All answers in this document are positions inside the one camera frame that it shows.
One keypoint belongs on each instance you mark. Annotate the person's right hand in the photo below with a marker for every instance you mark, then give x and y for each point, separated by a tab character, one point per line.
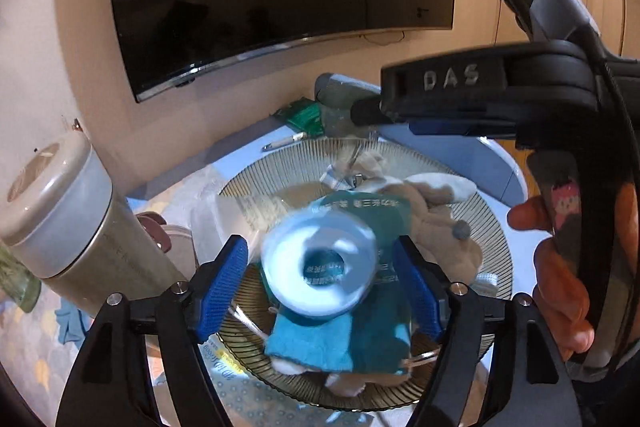
560	297

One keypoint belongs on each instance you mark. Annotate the tall beige cylinder bin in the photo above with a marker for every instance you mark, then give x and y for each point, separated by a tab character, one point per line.
75	232

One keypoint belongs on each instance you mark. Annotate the ribbed clear glass bowl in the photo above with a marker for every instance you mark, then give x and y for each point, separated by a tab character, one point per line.
280	169

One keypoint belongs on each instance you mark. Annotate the green packet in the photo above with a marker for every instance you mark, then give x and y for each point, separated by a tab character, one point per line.
300	117

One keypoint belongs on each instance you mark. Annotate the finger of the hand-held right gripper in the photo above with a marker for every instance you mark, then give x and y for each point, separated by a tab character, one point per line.
450	102

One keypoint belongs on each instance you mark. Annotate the tan plush toy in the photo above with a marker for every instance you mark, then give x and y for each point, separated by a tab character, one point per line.
435	207

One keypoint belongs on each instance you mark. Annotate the blue folded cloth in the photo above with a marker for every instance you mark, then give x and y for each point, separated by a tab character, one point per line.
70	324

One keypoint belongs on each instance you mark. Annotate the grey rounded device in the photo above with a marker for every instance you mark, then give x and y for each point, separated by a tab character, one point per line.
335	94

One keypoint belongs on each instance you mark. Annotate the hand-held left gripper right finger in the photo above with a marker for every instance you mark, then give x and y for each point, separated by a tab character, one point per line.
415	289

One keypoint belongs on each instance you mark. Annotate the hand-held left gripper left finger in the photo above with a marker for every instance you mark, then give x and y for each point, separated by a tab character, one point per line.
225	282

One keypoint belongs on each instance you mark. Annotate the clear plastic bag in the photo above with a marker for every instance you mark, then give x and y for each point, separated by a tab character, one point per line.
210	197

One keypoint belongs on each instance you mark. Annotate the glass vase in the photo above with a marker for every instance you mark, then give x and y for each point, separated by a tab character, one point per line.
20	292

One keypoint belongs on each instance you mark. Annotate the light blue printed tablecloth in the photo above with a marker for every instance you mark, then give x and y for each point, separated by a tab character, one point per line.
30	357

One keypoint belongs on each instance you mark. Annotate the white pen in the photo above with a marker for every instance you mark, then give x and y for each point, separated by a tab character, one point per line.
285	141

